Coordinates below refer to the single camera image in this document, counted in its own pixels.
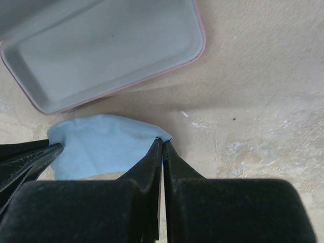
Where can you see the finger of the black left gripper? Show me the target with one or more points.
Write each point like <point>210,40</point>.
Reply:
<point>24,168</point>
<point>11,150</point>

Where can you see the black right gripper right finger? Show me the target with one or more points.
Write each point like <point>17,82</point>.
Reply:
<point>199,209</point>

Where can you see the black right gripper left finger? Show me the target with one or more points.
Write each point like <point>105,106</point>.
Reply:
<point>122,210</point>

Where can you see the blue cleaning cloth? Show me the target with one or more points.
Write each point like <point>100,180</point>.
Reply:
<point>99,144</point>

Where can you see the pink glasses case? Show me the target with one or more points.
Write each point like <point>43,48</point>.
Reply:
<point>66,53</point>

